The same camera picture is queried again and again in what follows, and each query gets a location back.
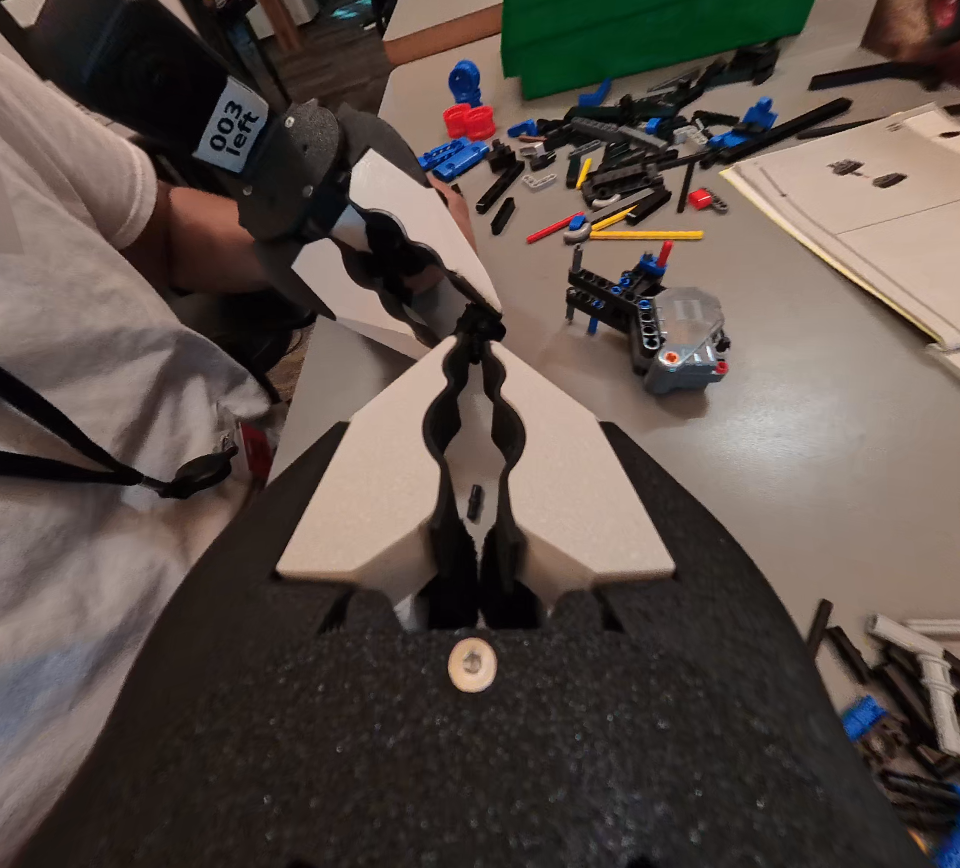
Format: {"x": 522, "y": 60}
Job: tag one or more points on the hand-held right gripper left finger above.
{"x": 360, "y": 500}

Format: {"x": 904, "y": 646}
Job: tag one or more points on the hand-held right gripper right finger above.
{"x": 585, "y": 508}

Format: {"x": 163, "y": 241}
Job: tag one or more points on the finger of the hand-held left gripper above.
{"x": 405, "y": 192}
{"x": 337, "y": 283}

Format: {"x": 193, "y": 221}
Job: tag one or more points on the small black lego piece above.
{"x": 476, "y": 324}

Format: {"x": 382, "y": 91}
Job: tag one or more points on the grey motor lego model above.
{"x": 682, "y": 328}

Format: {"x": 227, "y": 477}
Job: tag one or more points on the pile of small lego pins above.
{"x": 937, "y": 688}

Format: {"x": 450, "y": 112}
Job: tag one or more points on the red and black lego link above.
{"x": 701, "y": 198}

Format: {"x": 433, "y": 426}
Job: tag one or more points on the person's left forearm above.
{"x": 202, "y": 237}

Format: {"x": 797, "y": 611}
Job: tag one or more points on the red lego wheel hub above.
{"x": 456, "y": 121}
{"x": 482, "y": 120}

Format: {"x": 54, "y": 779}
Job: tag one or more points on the black lego pin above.
{"x": 475, "y": 500}

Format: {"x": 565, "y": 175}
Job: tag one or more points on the blue lego wheel hub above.
{"x": 465, "y": 84}

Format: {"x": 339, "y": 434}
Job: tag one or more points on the red lego axle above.
{"x": 555, "y": 228}

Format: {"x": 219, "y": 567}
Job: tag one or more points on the pile of lego beams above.
{"x": 622, "y": 170}

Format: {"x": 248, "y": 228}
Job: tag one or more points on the yellow lego axle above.
{"x": 645, "y": 234}

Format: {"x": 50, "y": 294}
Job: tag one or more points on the lego instruction booklet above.
{"x": 885, "y": 237}

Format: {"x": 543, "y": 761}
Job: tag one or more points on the person's left hand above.
{"x": 459, "y": 215}

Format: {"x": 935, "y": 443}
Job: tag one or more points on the red badge card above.
{"x": 256, "y": 451}

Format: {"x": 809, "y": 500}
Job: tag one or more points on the person's white shirt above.
{"x": 75, "y": 583}

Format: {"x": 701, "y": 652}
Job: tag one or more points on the long black curved beam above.
{"x": 862, "y": 76}

